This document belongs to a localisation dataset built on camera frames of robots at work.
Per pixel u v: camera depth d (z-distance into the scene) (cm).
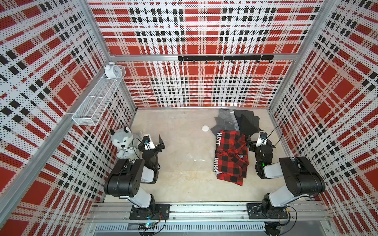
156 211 72
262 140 77
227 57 89
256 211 73
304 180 45
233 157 91
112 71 80
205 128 108
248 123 109
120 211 75
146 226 69
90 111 92
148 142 75
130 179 46
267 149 79
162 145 84
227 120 107
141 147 79
